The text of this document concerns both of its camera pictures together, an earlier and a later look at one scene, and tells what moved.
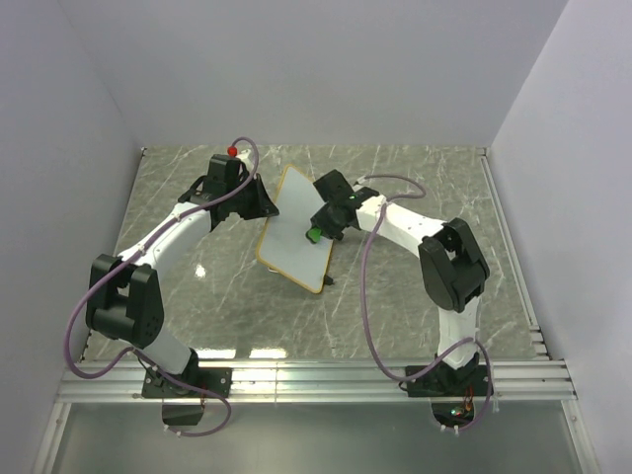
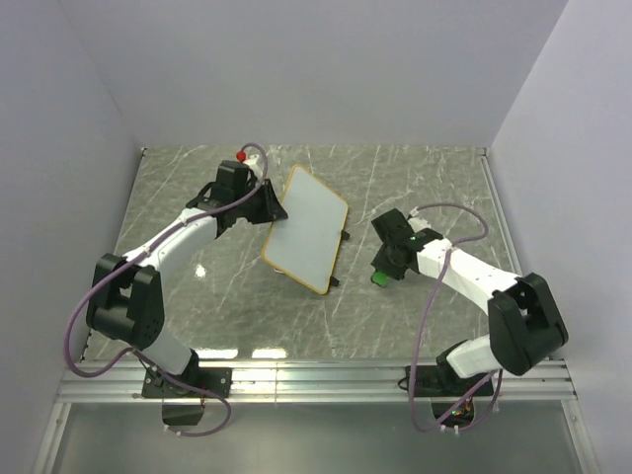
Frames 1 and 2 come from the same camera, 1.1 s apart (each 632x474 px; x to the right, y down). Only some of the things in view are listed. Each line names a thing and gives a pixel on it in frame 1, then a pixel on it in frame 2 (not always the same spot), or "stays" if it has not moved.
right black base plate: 446,381 stays
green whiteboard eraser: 314,234 -> 379,277
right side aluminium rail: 541,350 stays
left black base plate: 216,380 stays
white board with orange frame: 284,247 stays
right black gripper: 318,220 -> 379,263
